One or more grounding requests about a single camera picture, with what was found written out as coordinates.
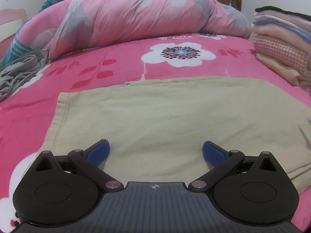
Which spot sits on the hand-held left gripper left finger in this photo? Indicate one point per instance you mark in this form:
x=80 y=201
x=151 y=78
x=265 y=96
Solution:
x=98 y=153

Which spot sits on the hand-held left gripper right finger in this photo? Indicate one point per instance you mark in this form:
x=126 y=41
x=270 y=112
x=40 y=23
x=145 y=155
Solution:
x=214 y=154

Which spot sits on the beige pants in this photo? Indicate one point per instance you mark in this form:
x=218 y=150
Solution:
x=170 y=114

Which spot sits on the stack of folded clothes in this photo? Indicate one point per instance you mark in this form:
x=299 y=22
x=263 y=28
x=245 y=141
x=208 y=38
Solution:
x=279 y=51

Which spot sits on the pink floral blanket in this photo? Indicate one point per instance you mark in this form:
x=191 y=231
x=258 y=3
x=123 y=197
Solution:
x=126 y=53

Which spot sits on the crumpled grey garment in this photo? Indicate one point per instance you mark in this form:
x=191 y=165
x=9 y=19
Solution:
x=17 y=75

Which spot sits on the pink grey floral quilt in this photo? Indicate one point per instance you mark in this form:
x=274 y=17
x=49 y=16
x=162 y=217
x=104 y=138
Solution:
x=121 y=17

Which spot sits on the pink white headboard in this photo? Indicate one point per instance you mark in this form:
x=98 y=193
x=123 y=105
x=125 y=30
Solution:
x=9 y=26

